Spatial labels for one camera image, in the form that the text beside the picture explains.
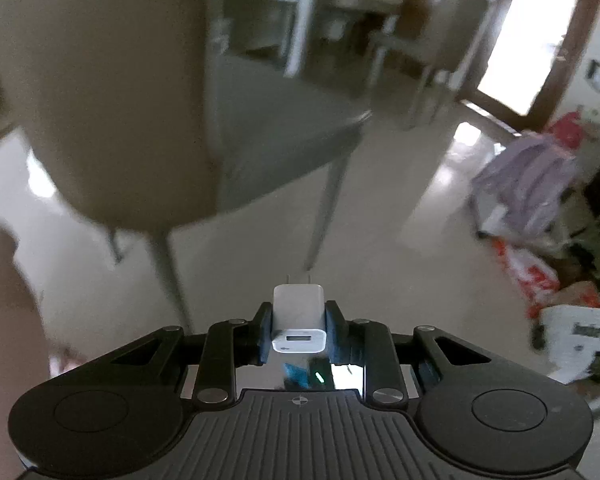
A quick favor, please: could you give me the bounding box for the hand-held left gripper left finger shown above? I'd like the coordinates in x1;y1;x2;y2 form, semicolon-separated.
87;301;276;408

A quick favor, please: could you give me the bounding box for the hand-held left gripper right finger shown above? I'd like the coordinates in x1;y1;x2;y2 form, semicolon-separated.
325;300;511;408

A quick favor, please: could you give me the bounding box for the orange white plastic bag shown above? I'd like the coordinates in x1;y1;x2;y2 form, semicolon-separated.
492;237;563;321

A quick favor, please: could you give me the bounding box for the white paper box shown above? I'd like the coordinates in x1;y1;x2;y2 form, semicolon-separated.
535;304;600;386

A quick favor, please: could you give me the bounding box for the purple bag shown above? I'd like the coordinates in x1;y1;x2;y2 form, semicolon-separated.
472;132;583;241

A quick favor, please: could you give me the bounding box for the beige chair grey seat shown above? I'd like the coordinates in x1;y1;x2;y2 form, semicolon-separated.
0;0;376;326

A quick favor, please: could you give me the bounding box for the white table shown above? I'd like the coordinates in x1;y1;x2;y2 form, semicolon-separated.
207;0;406;81

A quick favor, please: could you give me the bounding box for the brown door frame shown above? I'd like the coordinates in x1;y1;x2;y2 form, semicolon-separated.
457;0;600;136

